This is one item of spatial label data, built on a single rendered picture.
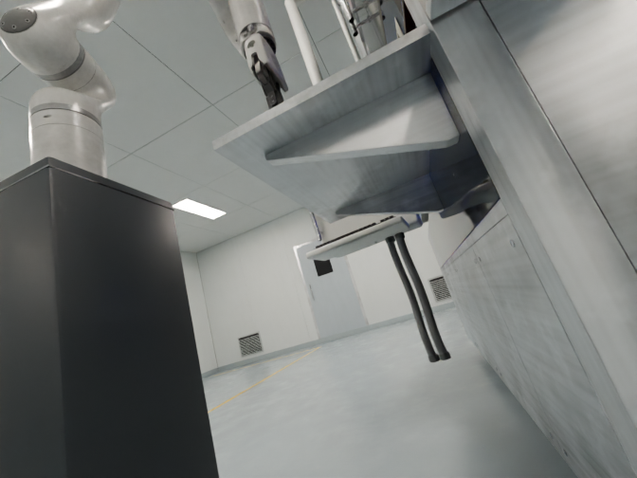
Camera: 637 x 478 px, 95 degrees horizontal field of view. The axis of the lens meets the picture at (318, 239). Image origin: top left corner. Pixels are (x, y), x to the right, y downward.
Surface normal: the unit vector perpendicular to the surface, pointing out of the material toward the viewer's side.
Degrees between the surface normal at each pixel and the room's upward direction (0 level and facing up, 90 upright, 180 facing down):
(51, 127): 90
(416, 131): 90
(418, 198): 90
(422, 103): 90
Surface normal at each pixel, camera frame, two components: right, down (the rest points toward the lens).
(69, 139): 0.58, -0.37
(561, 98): -0.35, -0.14
